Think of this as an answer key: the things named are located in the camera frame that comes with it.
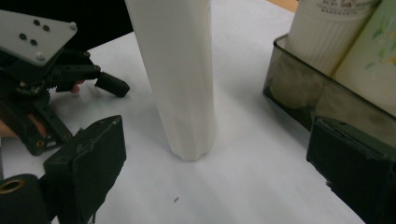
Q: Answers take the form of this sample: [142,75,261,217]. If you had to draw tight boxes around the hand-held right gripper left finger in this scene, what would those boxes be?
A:
[43,115,128,224]

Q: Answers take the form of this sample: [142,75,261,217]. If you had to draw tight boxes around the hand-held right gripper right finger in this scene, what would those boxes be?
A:
[306,115,396,224]

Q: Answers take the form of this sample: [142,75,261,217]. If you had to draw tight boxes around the grey transparent storage box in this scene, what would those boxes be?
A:
[262,33,396,148]

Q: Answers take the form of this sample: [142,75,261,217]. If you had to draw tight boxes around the white bottle blue pump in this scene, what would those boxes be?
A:
[124,0,218,162]

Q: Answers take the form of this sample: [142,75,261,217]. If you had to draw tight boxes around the green bottle white pump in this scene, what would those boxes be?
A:
[332,0,396,118]

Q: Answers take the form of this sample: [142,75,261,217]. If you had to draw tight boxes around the cream bottle cream pump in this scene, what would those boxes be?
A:
[270,0,382,110]

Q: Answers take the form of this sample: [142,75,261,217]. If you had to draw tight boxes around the white table mat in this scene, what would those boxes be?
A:
[0,0,367,224]

